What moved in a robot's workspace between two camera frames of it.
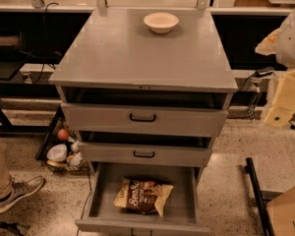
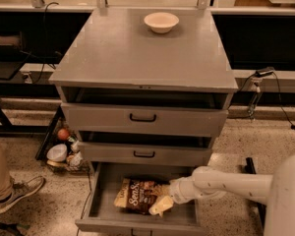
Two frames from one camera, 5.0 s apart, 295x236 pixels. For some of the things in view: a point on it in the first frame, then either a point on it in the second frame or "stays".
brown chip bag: [143, 197] stays
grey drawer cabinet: [144, 87] stays
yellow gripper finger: [267, 45] → [181, 190]
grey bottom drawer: [179, 215] stays
